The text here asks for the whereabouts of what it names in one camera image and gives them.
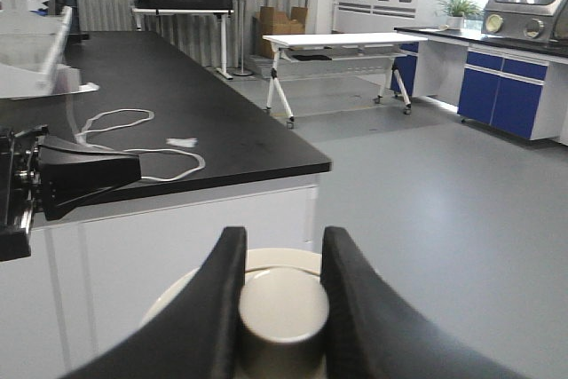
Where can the steel glove box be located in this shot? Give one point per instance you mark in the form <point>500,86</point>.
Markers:
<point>534,21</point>

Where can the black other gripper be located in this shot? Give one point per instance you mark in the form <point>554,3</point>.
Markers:
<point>69,176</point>

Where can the green potted plant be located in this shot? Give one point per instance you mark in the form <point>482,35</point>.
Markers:
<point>457,11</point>

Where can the glass jar with white lid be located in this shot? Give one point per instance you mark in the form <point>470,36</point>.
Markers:
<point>283,309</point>

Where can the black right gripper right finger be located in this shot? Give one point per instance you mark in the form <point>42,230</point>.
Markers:
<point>372,332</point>

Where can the white folding table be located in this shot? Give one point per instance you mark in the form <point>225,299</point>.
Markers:
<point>323,55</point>

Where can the blue lab bench cabinet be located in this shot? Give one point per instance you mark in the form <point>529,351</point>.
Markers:
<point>513,86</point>

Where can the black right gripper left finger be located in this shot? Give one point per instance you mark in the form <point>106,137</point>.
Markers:
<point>195,334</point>

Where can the cardboard boxes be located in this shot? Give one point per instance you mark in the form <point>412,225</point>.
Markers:
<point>273,22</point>

